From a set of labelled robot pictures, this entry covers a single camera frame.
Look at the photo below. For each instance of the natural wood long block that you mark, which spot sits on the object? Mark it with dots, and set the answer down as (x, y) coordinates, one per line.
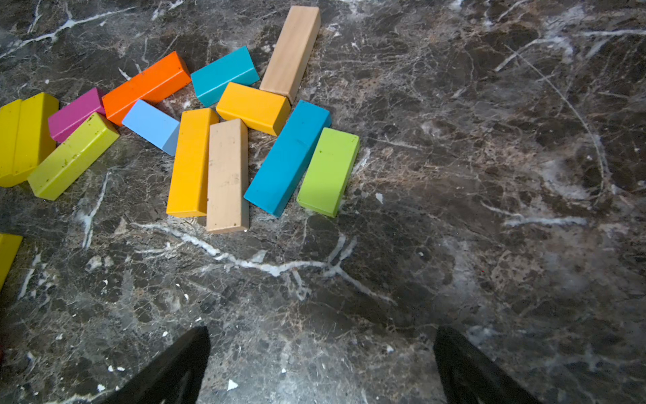
(292, 52)

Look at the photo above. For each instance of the orange long block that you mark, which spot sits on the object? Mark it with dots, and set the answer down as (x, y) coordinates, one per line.
(155, 84)

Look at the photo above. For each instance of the lime green short block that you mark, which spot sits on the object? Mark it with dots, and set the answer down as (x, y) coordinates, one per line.
(329, 171)

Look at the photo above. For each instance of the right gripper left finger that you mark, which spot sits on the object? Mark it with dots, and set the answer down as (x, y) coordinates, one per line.
(174, 376)

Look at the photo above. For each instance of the amber short block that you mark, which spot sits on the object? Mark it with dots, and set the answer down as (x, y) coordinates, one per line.
(259, 110)

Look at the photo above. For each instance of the light blue short block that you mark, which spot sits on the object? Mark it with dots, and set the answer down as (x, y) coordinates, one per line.
(153, 125)

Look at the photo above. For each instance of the magenta block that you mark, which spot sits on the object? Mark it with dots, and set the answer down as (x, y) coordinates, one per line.
(65, 121)

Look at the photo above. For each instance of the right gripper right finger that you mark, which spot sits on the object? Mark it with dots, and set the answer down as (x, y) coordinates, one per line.
(468, 376)

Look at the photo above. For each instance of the yellow-green long block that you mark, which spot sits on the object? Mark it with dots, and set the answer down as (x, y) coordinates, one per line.
(73, 157)

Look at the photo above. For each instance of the yellow block far left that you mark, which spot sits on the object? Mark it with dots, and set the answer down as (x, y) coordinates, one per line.
(10, 118)

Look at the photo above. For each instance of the amber long block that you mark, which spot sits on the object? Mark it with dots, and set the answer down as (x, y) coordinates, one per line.
(188, 190)

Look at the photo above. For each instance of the yellow long block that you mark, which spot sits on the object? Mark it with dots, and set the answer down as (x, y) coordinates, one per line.
(9, 246)

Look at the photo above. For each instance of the teal short block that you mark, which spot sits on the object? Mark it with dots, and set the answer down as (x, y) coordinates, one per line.
(210, 82)

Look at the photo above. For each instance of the cyan long block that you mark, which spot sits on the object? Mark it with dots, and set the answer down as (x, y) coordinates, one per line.
(284, 166)

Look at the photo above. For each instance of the tan wood long block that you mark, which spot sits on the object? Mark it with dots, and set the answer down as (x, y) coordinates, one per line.
(227, 210)

